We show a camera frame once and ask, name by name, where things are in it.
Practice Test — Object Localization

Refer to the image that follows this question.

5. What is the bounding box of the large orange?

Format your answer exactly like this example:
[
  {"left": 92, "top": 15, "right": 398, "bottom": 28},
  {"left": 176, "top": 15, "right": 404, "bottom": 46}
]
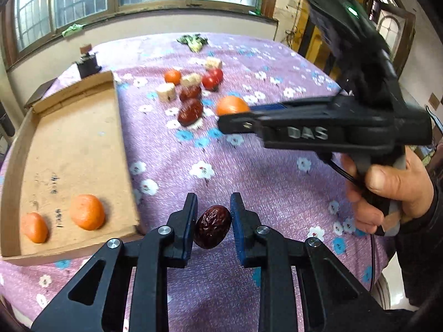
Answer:
[{"left": 215, "top": 95, "right": 250, "bottom": 117}]

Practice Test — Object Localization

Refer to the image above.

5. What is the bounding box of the cherry tomato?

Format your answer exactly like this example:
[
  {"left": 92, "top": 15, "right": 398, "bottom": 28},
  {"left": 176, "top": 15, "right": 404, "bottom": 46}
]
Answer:
[
  {"left": 207, "top": 68, "right": 224, "bottom": 82},
  {"left": 201, "top": 74, "right": 220, "bottom": 92}
]

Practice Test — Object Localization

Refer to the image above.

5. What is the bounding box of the red date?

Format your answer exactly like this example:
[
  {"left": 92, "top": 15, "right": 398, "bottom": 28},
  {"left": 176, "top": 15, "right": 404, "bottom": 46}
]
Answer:
[
  {"left": 194, "top": 205, "right": 232, "bottom": 250},
  {"left": 179, "top": 85, "right": 201, "bottom": 103},
  {"left": 177, "top": 98, "right": 204, "bottom": 127}
]

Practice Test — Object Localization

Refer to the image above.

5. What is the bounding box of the banana piece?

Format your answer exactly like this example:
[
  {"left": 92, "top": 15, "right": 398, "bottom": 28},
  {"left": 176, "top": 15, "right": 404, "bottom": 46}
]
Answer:
[
  {"left": 205, "top": 56, "right": 222, "bottom": 71},
  {"left": 180, "top": 73, "right": 202, "bottom": 87},
  {"left": 156, "top": 82, "right": 176, "bottom": 103}
]

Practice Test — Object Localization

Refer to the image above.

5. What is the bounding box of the small orange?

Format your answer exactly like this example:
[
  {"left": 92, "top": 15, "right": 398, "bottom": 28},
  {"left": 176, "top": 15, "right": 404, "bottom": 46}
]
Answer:
[
  {"left": 164, "top": 69, "right": 182, "bottom": 85},
  {"left": 21, "top": 212, "right": 49, "bottom": 243}
]

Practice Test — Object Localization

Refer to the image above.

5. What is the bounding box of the person's right hand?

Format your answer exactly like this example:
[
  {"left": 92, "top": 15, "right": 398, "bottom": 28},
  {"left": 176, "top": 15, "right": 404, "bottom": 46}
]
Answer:
[{"left": 345, "top": 147, "right": 435, "bottom": 234}]

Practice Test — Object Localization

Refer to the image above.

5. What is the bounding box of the purple floral tablecloth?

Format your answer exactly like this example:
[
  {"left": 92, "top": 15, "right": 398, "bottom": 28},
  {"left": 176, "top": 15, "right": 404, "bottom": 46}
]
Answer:
[{"left": 1, "top": 34, "right": 372, "bottom": 331}]

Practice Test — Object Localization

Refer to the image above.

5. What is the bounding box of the green leafy vegetable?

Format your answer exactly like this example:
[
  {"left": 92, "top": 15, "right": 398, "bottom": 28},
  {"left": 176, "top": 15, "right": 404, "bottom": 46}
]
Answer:
[{"left": 177, "top": 34, "right": 208, "bottom": 53}]

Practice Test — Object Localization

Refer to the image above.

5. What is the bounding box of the small orange in tray corner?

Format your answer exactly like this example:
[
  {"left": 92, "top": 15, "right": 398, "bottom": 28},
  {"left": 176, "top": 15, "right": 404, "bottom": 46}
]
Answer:
[{"left": 21, "top": 212, "right": 49, "bottom": 243}]

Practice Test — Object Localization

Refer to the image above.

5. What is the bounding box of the green bottle on windowsill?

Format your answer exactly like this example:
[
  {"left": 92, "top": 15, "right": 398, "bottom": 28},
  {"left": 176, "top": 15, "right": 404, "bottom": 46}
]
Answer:
[{"left": 254, "top": 0, "right": 262, "bottom": 16}]

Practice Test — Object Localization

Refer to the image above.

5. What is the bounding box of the cardboard tray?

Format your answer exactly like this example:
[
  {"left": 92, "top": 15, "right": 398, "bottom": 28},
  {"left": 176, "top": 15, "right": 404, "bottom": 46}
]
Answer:
[{"left": 1, "top": 71, "right": 140, "bottom": 266}]

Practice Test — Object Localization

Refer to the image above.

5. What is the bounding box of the black jar with cork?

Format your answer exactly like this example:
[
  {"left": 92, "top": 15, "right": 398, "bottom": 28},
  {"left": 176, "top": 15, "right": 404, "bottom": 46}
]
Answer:
[{"left": 76, "top": 43, "right": 101, "bottom": 79}]

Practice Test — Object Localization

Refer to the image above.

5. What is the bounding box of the green cloth on windowsill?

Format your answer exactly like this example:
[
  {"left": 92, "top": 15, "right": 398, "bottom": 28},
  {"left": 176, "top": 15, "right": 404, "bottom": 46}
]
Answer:
[{"left": 61, "top": 23, "right": 85, "bottom": 38}]

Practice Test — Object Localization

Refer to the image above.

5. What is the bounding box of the dark wooden side table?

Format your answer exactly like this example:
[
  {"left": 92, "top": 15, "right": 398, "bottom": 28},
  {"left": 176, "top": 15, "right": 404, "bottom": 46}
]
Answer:
[{"left": 23, "top": 78, "right": 56, "bottom": 111}]

